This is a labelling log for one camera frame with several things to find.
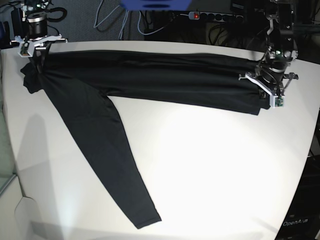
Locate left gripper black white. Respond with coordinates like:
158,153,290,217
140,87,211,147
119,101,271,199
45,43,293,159
238,62,299,100

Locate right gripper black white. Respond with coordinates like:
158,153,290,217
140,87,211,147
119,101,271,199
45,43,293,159
9,13,68,74

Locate dark navy long-sleeve shirt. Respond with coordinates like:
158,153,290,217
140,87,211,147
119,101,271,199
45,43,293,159
21,50,270,229

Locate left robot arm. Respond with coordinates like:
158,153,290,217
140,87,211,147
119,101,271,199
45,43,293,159
238,0,299,108

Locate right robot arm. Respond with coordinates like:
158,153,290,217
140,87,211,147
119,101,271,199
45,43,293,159
9,0,68,72

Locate black OpenArm case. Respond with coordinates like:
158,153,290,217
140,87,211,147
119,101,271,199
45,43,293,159
275,155,320,240

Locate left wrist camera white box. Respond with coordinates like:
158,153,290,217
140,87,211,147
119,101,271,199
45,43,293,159
269,95,285,108

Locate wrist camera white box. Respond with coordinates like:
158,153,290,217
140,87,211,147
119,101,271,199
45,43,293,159
18,42,35,58
269,95,285,108

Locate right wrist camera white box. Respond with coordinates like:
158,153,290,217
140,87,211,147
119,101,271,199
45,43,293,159
18,42,35,58

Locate light grey cable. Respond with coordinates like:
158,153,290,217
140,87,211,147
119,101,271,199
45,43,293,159
93,0,176,40

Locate white power strip red switch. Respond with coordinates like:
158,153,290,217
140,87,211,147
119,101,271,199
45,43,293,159
187,11,244,24

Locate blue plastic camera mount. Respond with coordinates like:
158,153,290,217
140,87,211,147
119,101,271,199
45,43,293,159
120,0,192,11

